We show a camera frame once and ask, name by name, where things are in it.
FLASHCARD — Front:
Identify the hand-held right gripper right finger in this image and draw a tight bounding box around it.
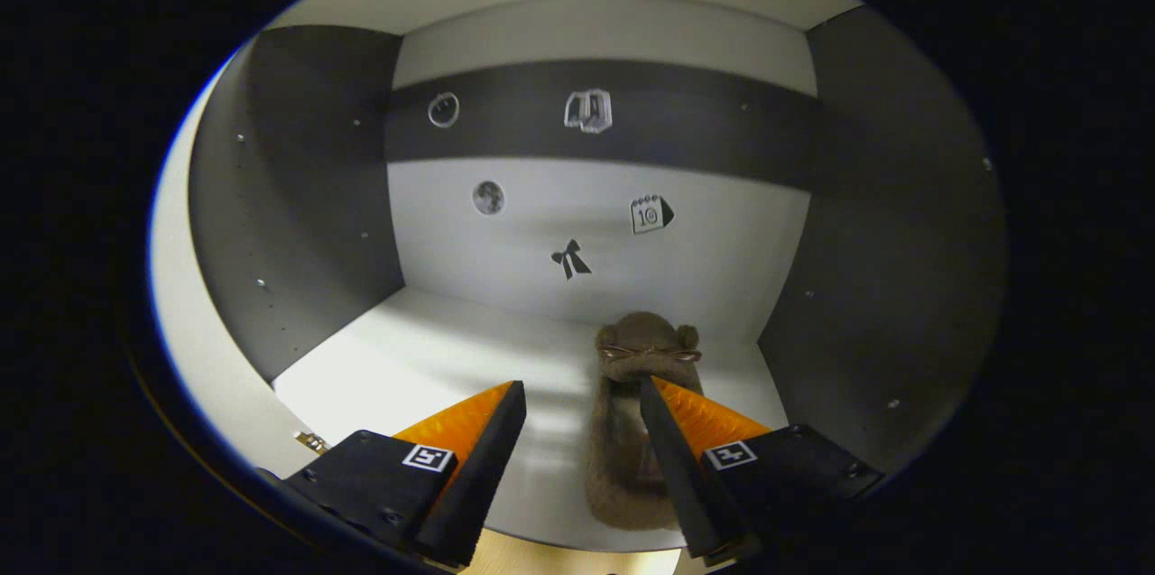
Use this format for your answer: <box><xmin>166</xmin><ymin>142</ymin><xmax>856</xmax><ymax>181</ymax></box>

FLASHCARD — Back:
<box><xmin>639</xmin><ymin>375</ymin><xmax>885</xmax><ymax>567</ymax></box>

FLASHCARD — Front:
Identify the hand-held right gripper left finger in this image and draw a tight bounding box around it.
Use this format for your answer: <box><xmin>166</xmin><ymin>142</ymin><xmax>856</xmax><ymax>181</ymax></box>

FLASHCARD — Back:
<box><xmin>284</xmin><ymin>380</ymin><xmax>527</xmax><ymax>569</ymax></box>

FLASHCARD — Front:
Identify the brown fuzzy shoe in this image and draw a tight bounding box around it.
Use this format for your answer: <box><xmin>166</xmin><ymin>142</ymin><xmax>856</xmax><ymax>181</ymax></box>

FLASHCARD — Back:
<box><xmin>585</xmin><ymin>311</ymin><xmax>723</xmax><ymax>533</ymax></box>

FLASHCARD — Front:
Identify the grey shoe cabinet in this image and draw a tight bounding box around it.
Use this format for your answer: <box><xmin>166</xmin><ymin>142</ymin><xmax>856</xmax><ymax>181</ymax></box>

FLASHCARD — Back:
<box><xmin>149</xmin><ymin>0</ymin><xmax>1007</xmax><ymax>558</ymax></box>

